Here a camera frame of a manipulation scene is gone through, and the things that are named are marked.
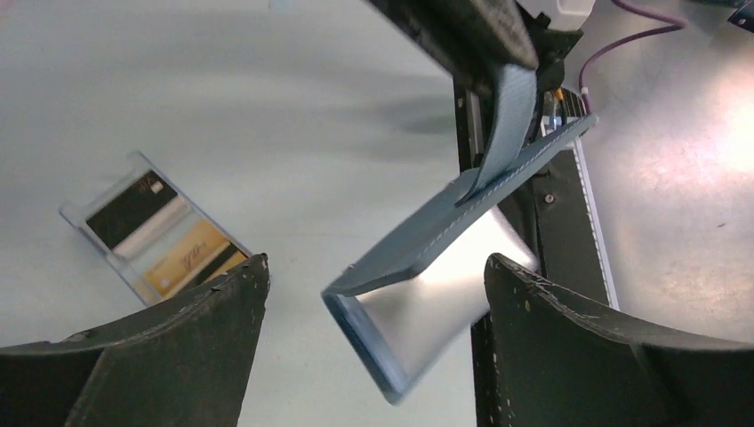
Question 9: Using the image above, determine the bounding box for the blue leather card holder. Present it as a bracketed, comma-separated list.
[322, 65, 597, 405]

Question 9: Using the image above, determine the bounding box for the clear acrylic card tray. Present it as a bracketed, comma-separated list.
[59, 151, 252, 306]

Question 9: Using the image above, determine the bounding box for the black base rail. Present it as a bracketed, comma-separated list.
[452, 77, 620, 427]

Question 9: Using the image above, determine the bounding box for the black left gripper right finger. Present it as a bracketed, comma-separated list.
[485, 254, 753, 426]

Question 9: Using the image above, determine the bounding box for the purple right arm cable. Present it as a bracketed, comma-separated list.
[577, 0, 689, 116]

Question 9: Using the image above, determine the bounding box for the gold credit card stack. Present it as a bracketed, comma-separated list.
[145, 220, 248, 299]

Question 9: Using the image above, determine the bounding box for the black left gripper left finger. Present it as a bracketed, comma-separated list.
[1, 254, 270, 426]

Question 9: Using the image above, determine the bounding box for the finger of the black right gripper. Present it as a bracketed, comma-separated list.
[368, 0, 539, 98]

